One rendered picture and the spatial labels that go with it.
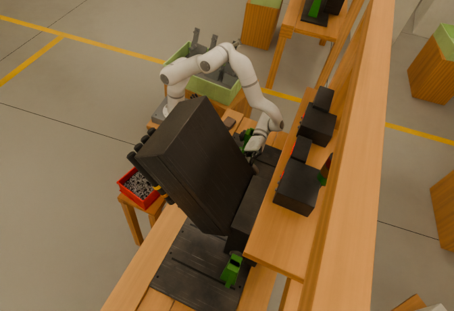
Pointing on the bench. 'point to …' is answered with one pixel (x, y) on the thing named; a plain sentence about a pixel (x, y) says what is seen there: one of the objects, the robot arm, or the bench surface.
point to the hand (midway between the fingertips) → (248, 161)
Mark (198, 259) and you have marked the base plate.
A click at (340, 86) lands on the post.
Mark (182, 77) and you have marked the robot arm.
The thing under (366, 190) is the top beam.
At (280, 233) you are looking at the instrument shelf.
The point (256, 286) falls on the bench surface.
